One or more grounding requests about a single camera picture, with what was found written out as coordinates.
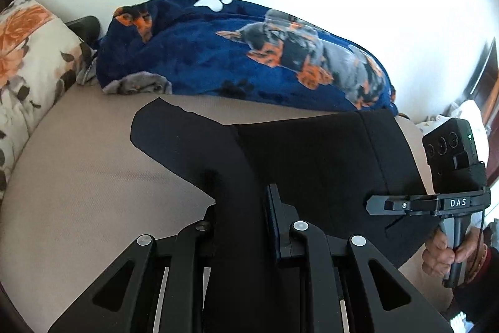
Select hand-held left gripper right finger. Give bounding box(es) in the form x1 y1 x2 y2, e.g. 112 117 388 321
266 184 455 333

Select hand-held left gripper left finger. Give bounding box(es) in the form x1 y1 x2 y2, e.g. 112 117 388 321
49 205 217 333

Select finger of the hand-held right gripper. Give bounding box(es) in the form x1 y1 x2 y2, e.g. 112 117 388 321
366 194 439 217

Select black pants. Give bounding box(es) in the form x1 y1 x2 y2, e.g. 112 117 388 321
130 97 433 333

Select person's right forearm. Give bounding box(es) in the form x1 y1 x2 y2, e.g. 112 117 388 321
452 245 499 333

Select person's right hand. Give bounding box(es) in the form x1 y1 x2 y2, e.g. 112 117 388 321
421 226 486 278

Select dark wooden furniture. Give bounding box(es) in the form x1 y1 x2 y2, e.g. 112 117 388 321
468 40 499 131

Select beige bed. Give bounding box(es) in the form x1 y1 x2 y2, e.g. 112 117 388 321
0 83 468 333

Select blue dog print blanket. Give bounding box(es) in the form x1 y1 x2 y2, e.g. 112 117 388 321
95 0 399 113

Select small black object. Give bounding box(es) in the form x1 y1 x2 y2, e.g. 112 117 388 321
66 16 101 46

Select floral print pillow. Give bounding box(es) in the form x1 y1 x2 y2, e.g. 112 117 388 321
0 0 98 201

